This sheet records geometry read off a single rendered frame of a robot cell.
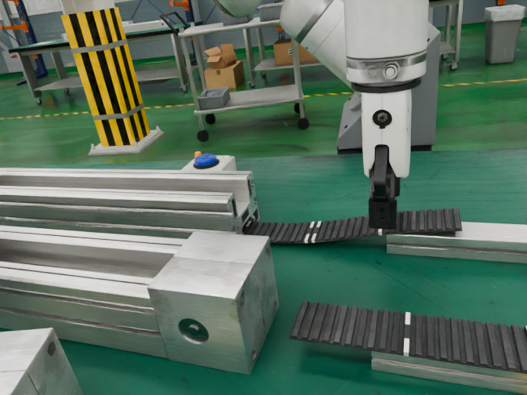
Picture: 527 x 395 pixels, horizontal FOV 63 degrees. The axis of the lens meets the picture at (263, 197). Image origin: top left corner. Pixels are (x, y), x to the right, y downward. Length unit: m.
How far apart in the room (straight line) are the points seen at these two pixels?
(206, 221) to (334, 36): 0.50
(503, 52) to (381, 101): 5.07
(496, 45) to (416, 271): 5.01
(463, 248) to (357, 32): 0.29
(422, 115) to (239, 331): 0.63
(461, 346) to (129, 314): 0.31
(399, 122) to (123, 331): 0.36
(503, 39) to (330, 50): 4.62
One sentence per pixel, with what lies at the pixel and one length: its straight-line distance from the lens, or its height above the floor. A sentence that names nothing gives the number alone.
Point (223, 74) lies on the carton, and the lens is 5.54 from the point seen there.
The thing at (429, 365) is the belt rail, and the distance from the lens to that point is 0.43.
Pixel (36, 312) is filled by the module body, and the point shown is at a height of 0.81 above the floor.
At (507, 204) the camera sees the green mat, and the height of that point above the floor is 0.78.
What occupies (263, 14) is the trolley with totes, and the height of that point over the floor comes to 0.91.
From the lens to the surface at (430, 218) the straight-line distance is 0.58.
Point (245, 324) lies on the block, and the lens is 0.41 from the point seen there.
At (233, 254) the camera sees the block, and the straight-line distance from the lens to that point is 0.43.
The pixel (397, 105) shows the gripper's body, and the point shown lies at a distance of 0.47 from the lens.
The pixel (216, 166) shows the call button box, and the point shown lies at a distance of 0.75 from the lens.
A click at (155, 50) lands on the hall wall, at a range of 9.05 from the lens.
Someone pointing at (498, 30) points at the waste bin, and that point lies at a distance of 5.45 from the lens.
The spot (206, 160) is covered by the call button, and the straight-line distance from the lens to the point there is 0.75.
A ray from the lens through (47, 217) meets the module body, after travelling 0.77.
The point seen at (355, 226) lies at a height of 0.80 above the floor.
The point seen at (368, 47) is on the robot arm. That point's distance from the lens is 0.46.
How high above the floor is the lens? 1.11
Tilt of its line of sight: 26 degrees down
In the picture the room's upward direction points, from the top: 8 degrees counter-clockwise
